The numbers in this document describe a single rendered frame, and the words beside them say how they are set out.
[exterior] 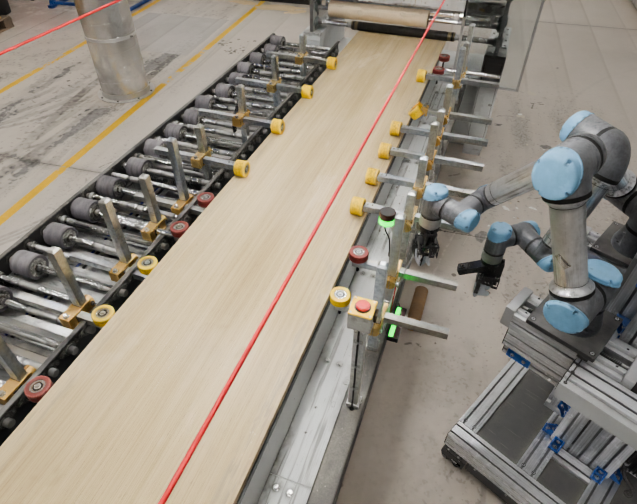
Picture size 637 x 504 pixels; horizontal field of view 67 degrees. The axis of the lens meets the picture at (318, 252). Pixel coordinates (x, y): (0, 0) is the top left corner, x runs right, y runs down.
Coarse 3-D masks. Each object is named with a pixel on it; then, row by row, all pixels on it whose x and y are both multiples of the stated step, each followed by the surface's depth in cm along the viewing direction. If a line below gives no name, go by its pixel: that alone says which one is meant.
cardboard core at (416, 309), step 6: (420, 288) 297; (426, 288) 298; (414, 294) 296; (420, 294) 293; (426, 294) 296; (414, 300) 291; (420, 300) 290; (414, 306) 286; (420, 306) 287; (414, 312) 283; (420, 312) 284; (414, 318) 279; (420, 318) 282
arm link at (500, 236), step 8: (496, 224) 169; (504, 224) 169; (488, 232) 171; (496, 232) 167; (504, 232) 166; (512, 232) 170; (488, 240) 171; (496, 240) 168; (504, 240) 168; (512, 240) 170; (488, 248) 173; (496, 248) 170; (504, 248) 171; (496, 256) 173
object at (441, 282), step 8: (352, 264) 203; (360, 264) 202; (368, 264) 200; (376, 264) 200; (400, 272) 197; (408, 272) 197; (416, 272) 197; (416, 280) 197; (424, 280) 195; (432, 280) 194; (440, 280) 194; (448, 280) 194; (448, 288) 194; (456, 288) 192
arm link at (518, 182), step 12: (600, 144) 120; (528, 168) 141; (600, 168) 122; (504, 180) 149; (516, 180) 144; (528, 180) 141; (480, 192) 157; (492, 192) 153; (504, 192) 149; (516, 192) 147; (492, 204) 156
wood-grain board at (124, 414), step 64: (384, 64) 344; (320, 128) 276; (384, 128) 276; (256, 192) 231; (320, 192) 231; (192, 256) 198; (256, 256) 198; (320, 256) 198; (128, 320) 174; (192, 320) 174; (256, 320) 174; (64, 384) 154; (128, 384) 154; (192, 384) 154; (256, 384) 154; (0, 448) 139; (64, 448) 139; (128, 448) 139; (256, 448) 139
